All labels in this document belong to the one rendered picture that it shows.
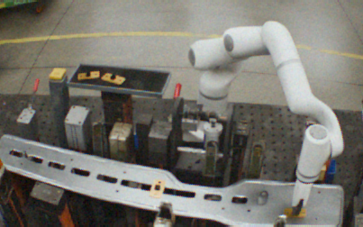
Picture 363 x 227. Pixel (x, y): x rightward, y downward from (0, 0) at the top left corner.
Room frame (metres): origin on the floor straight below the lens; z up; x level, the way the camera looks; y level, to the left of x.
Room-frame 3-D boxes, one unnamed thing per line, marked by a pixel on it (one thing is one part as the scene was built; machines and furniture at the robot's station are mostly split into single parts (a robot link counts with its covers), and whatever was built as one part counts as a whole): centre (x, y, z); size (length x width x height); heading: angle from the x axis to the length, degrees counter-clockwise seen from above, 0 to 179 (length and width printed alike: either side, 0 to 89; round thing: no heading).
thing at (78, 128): (1.35, 0.36, 0.90); 0.13 x 0.10 x 0.41; 168
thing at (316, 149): (0.98, -0.38, 1.28); 0.09 x 0.08 x 0.13; 107
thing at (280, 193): (1.12, 0.09, 1.00); 1.38 x 0.22 x 0.02; 78
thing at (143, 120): (1.35, 0.12, 0.90); 0.05 x 0.05 x 0.40; 78
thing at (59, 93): (1.55, 0.48, 0.92); 0.08 x 0.08 x 0.44; 78
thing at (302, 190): (0.98, -0.38, 1.14); 0.10 x 0.07 x 0.11; 168
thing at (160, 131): (1.32, 0.06, 0.89); 0.13 x 0.11 x 0.38; 168
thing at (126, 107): (1.49, 0.23, 0.92); 0.10 x 0.08 x 0.45; 78
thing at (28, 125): (1.40, 0.61, 0.88); 0.11 x 0.10 x 0.36; 168
